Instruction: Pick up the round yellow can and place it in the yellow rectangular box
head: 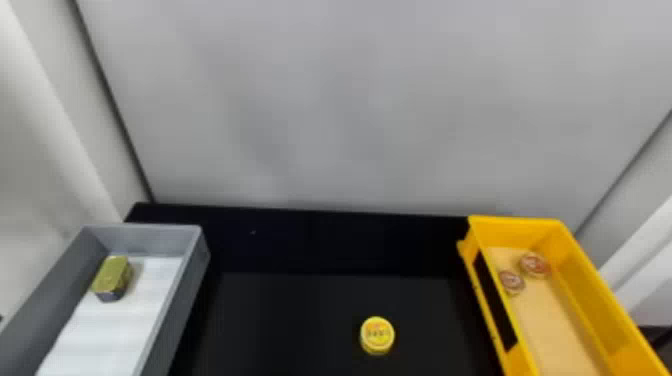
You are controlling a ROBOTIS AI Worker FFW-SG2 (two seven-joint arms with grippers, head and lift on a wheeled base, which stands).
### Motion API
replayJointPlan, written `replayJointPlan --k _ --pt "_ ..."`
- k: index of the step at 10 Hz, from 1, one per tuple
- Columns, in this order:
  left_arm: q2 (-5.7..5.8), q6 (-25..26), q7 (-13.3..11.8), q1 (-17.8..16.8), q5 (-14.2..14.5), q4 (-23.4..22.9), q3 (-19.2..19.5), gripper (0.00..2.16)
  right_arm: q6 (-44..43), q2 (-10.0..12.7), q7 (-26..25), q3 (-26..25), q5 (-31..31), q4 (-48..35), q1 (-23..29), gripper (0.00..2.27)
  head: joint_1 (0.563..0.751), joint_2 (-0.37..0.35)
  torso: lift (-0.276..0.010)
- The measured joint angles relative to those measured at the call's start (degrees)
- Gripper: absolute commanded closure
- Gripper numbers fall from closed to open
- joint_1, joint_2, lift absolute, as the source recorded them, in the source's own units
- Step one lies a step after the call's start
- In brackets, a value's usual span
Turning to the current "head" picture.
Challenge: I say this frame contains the gold octagonal tin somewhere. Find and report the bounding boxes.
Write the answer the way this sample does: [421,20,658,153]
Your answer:
[90,254,135,304]

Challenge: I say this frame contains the grey tray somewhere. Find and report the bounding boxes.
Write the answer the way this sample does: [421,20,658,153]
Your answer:
[0,223,212,376]

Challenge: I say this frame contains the yellow tray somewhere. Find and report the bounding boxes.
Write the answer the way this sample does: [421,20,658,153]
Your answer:
[456,214,672,376]

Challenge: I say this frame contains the red round can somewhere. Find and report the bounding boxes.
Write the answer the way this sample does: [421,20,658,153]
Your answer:
[498,270,527,297]
[519,252,552,279]

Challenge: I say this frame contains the yellow can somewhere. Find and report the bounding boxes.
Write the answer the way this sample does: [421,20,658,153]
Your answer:
[359,315,397,357]

